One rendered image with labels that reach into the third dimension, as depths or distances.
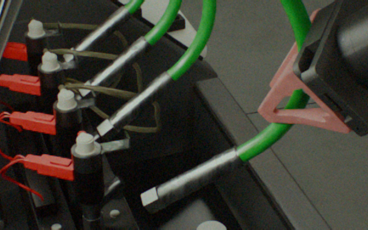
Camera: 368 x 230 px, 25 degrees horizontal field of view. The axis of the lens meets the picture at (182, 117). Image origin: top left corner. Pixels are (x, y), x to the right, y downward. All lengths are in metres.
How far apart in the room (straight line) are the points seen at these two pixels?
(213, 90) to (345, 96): 0.59
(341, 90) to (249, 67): 2.48
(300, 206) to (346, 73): 0.40
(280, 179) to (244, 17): 2.42
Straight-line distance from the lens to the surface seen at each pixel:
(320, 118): 0.60
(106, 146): 0.78
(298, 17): 0.59
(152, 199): 0.69
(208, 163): 0.67
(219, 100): 1.11
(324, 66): 0.55
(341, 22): 0.58
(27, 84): 0.92
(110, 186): 0.80
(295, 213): 0.94
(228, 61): 3.06
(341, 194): 2.47
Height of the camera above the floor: 1.56
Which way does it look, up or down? 35 degrees down
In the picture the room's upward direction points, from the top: 1 degrees counter-clockwise
